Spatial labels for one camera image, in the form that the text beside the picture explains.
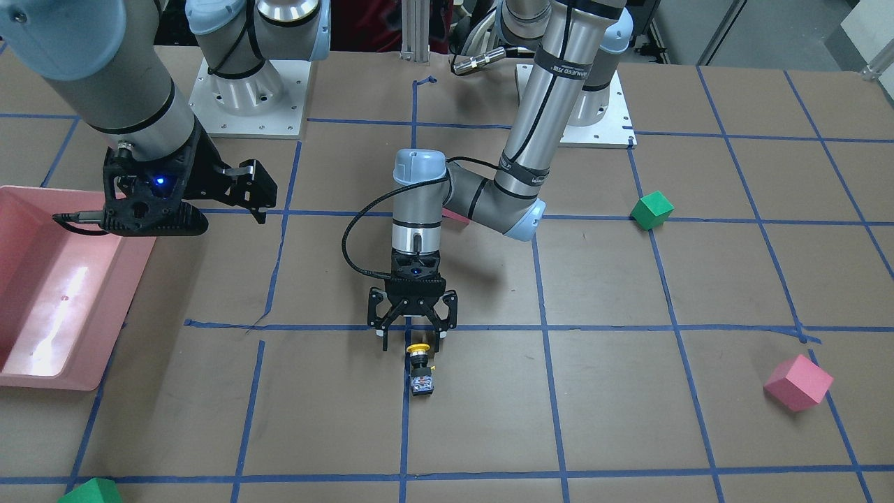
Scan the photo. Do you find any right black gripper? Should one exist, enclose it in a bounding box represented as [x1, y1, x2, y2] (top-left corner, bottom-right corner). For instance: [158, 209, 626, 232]
[103, 125, 277, 225]

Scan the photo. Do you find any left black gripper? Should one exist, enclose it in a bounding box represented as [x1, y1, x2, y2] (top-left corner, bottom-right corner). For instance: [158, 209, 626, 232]
[367, 251, 459, 351]

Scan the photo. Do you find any yellow push button switch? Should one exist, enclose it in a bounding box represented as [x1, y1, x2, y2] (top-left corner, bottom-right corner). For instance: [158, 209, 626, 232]
[406, 343, 434, 397]

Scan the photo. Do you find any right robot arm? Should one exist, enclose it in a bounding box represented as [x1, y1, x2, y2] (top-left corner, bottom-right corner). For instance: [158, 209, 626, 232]
[2, 1, 331, 238]

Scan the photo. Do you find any pink foam cube centre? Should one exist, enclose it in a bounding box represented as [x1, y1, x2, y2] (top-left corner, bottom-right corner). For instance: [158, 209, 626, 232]
[441, 209, 471, 225]

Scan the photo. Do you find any pink foam cube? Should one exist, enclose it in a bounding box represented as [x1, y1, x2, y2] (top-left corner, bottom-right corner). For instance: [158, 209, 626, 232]
[763, 354, 834, 413]
[441, 209, 471, 225]

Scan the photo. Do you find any pink plastic bin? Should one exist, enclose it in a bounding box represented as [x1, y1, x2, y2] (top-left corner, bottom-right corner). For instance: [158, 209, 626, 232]
[1, 186, 154, 391]

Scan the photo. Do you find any green foam cube far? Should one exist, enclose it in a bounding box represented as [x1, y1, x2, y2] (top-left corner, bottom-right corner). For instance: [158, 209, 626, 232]
[630, 191, 675, 231]

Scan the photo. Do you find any green foam cube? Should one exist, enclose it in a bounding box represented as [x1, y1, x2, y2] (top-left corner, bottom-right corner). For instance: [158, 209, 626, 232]
[630, 191, 675, 231]
[57, 478, 124, 503]

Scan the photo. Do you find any green foam cube near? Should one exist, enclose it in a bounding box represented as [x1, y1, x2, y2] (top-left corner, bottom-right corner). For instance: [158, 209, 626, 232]
[57, 478, 124, 503]

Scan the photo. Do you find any pink foam cube near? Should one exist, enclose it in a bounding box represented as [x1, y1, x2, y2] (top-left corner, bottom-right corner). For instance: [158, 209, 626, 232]
[763, 354, 834, 413]

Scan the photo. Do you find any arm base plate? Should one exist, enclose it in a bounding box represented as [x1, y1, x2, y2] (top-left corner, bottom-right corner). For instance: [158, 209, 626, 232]
[189, 60, 312, 139]
[515, 64, 636, 149]

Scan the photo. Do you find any aluminium frame post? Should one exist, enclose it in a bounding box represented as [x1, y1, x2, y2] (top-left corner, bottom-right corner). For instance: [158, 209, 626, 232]
[400, 0, 430, 66]

